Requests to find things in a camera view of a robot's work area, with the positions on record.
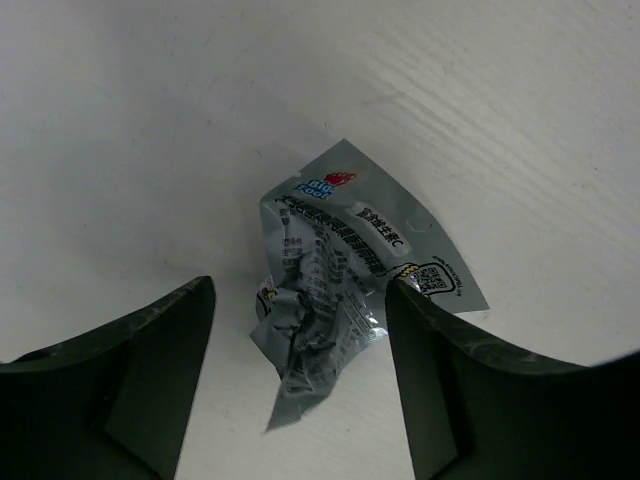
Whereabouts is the silver foil snack packet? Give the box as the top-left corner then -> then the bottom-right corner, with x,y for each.
251,141 -> 488,430

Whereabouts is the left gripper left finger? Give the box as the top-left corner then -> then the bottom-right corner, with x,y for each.
1,276 -> 216,479

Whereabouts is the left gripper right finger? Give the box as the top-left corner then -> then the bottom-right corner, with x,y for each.
385,280 -> 639,479

